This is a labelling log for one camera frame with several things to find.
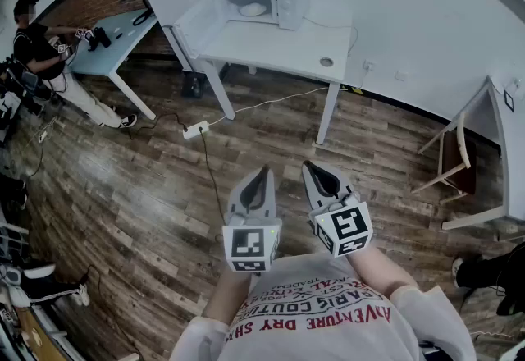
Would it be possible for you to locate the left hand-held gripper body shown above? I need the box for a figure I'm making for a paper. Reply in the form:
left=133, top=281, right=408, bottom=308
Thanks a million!
left=222, top=209, right=283, bottom=273

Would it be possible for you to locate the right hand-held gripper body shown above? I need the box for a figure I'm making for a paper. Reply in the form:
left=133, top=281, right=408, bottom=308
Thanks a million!
left=313, top=191, right=373, bottom=258

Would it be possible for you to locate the white microwave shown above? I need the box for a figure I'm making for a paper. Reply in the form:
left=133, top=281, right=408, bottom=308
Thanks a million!
left=171, top=0, right=307, bottom=61

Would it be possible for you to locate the person's right forearm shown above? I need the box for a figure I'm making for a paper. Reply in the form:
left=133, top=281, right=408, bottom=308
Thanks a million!
left=351, top=243, right=420, bottom=299

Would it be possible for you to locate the person's left forearm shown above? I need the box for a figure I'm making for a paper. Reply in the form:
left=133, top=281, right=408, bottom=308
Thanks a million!
left=201, top=268, right=263, bottom=326

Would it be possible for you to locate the white power strip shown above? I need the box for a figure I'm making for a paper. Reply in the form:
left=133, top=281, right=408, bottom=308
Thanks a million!
left=182, top=121, right=212, bottom=141

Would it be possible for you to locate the person's white printed shirt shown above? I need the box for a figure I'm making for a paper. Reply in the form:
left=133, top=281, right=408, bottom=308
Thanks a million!
left=167, top=253, right=479, bottom=361

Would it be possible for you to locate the wooden chair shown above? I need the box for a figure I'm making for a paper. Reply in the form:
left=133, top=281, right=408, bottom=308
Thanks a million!
left=411, top=111, right=479, bottom=205

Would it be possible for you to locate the black box under table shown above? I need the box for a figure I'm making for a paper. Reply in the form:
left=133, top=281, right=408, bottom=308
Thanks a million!
left=180, top=71, right=205, bottom=99

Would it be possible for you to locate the white table with grommet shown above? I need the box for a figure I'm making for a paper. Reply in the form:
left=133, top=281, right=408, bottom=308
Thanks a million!
left=195, top=14, right=354, bottom=147

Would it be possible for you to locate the plain white table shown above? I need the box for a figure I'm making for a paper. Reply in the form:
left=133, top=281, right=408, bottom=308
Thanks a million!
left=441, top=75, right=525, bottom=231

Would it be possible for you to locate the light blue table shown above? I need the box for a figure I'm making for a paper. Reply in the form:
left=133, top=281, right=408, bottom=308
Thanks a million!
left=66, top=8, right=160, bottom=121

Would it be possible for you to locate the black and white sneaker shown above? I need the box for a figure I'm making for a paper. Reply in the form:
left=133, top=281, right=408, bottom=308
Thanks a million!
left=19, top=263, right=91, bottom=308

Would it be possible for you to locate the black device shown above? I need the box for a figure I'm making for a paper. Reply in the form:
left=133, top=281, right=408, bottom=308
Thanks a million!
left=87, top=26, right=112, bottom=52

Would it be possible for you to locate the black equipment rack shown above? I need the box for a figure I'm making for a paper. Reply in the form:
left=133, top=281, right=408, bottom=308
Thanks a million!
left=0, top=55, right=44, bottom=143

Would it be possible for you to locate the long black floor cable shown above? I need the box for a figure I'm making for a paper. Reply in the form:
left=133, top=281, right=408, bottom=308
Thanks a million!
left=198, top=128, right=229, bottom=229

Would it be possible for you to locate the white power strip cable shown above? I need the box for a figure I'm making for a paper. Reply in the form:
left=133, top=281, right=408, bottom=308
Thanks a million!
left=208, top=85, right=330, bottom=126

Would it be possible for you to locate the coiled black cable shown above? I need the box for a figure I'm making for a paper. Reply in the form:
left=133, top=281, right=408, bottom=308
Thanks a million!
left=132, top=7, right=155, bottom=27

